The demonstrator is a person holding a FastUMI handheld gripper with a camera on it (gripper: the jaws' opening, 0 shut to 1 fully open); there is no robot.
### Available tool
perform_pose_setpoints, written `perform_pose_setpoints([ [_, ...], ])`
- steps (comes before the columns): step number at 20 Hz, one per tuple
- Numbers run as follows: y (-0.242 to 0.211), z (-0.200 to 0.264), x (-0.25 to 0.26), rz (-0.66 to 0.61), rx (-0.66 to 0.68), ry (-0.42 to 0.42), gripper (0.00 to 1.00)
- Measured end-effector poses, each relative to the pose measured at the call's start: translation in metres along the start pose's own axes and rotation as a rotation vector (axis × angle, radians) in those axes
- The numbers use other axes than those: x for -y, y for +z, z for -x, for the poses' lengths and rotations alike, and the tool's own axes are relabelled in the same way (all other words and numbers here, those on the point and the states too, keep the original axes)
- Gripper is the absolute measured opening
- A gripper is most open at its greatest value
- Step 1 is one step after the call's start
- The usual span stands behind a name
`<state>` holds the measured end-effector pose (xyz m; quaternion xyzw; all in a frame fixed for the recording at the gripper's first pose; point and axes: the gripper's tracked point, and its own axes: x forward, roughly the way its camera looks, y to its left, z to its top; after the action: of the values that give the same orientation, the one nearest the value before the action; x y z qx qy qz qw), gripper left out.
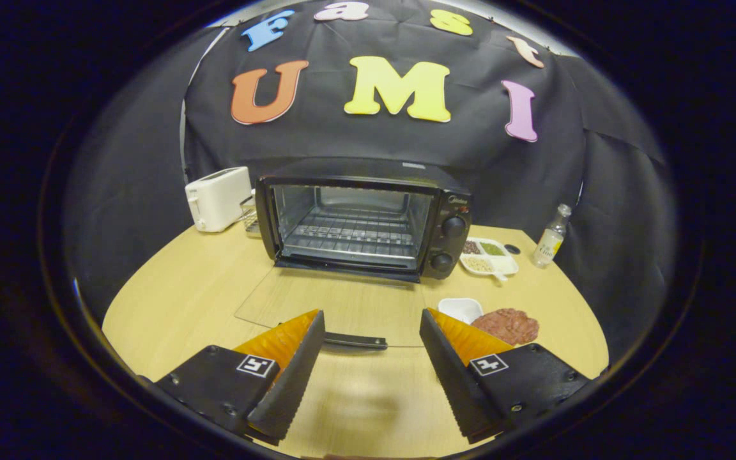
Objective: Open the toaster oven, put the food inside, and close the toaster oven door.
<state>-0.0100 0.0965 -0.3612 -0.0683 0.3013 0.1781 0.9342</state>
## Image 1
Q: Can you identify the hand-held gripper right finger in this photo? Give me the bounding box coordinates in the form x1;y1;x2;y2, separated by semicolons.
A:
419;308;592;445

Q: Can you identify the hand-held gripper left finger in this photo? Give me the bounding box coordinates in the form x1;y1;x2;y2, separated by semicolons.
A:
154;309;326;447

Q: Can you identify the brown meat steak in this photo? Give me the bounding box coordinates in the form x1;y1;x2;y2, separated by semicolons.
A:
471;308;540;346

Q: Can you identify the black toaster oven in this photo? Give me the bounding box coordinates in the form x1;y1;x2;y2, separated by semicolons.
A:
234;157;473;351

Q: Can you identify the white pop-up toaster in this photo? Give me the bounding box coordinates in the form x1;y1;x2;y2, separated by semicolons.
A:
185;166;254;233

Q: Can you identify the small white tray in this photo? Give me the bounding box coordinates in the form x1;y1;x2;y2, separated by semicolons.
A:
437;297;484;325

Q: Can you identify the white sectioned dish with beans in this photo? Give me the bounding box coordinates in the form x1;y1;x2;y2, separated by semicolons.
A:
459;237;519;282

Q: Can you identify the clear glass bottle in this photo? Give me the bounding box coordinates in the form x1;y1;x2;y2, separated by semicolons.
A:
532;204;572;268

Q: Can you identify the black backdrop cloth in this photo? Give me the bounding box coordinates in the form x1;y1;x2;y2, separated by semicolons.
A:
65;0;679;320

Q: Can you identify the metal wire rack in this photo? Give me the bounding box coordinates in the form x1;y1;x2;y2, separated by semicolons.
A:
239;195;261;236

